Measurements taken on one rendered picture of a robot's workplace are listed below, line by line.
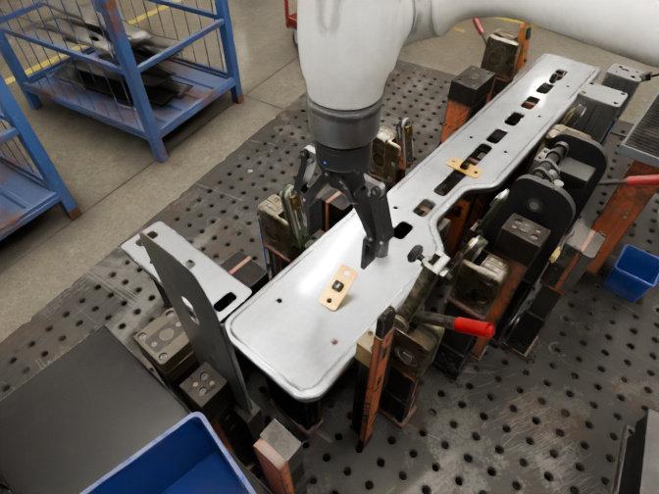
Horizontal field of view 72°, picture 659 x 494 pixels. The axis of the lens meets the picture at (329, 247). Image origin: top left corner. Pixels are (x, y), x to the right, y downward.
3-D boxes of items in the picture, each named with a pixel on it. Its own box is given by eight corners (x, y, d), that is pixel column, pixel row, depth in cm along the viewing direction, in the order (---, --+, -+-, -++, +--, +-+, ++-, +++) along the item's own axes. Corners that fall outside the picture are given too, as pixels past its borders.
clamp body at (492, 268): (436, 334, 112) (473, 232, 84) (478, 362, 107) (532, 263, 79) (416, 361, 107) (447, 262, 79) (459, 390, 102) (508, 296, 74)
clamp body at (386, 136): (372, 216, 139) (381, 118, 113) (404, 234, 134) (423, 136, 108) (353, 232, 134) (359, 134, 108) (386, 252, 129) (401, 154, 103)
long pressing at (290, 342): (536, 51, 148) (538, 46, 147) (607, 73, 139) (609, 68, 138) (214, 330, 79) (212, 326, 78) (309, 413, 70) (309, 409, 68)
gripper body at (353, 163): (387, 130, 57) (381, 185, 64) (336, 107, 61) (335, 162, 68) (351, 159, 54) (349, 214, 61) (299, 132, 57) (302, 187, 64)
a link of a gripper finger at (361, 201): (353, 164, 63) (360, 163, 62) (382, 230, 67) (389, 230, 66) (334, 178, 61) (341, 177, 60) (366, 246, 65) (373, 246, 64)
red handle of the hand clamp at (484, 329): (409, 299, 74) (497, 315, 62) (413, 310, 75) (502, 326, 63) (394, 316, 72) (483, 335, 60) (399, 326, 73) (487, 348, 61)
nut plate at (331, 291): (342, 263, 83) (340, 261, 82) (359, 272, 82) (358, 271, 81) (318, 301, 82) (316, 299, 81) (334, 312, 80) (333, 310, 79)
